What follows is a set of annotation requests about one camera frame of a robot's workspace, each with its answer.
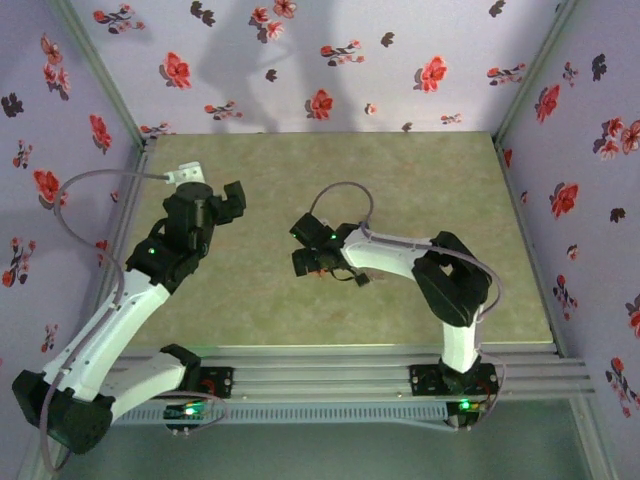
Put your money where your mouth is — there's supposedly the grey aluminium frame leg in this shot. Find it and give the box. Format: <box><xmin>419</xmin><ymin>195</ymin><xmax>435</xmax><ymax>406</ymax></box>
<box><xmin>17</xmin><ymin>449</ymin><xmax>56</xmax><ymax>480</ymax></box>
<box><xmin>569</xmin><ymin>394</ymin><xmax>621</xmax><ymax>480</ymax></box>

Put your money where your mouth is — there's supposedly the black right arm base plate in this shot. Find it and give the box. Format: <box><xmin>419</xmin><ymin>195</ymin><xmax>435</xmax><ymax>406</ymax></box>
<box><xmin>408</xmin><ymin>363</ymin><xmax>501</xmax><ymax>399</ymax></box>

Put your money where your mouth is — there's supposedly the grey aluminium side rail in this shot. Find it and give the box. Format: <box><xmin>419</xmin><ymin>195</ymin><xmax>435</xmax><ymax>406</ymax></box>
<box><xmin>84</xmin><ymin>137</ymin><xmax>159</xmax><ymax>351</ymax></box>
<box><xmin>492</xmin><ymin>133</ymin><xmax>570</xmax><ymax>357</ymax></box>

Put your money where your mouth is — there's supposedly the grey slotted cable duct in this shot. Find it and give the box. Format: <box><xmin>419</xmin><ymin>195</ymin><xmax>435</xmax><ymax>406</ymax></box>
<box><xmin>112</xmin><ymin>403</ymin><xmax>449</xmax><ymax>426</ymax></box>

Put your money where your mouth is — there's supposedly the aluminium mounting rail beam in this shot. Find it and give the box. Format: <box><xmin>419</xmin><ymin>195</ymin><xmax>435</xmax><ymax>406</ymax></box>
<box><xmin>107</xmin><ymin>343</ymin><xmax>597</xmax><ymax>401</ymax></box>

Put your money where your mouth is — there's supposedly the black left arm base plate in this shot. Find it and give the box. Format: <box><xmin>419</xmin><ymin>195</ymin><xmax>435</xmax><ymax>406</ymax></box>
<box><xmin>197</xmin><ymin>366</ymin><xmax>235</xmax><ymax>400</ymax></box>

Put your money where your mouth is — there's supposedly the grey aluminium frame post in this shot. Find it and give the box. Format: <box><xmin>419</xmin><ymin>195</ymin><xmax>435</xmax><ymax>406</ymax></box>
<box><xmin>492</xmin><ymin>0</ymin><xmax>586</xmax><ymax>146</ymax></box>
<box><xmin>47</xmin><ymin>0</ymin><xmax>151</xmax><ymax>151</ymax></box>

